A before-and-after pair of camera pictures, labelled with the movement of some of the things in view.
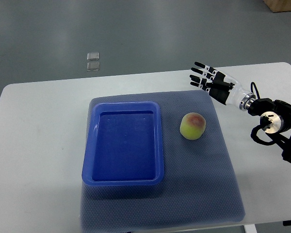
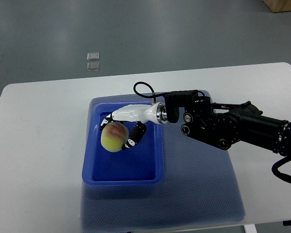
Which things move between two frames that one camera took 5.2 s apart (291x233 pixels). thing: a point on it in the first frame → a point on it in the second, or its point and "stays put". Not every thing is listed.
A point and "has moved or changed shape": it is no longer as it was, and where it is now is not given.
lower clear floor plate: [93, 66] stays put
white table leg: [250, 228] stays put
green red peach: [192, 125] has moved or changed shape
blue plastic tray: [123, 145] stays put
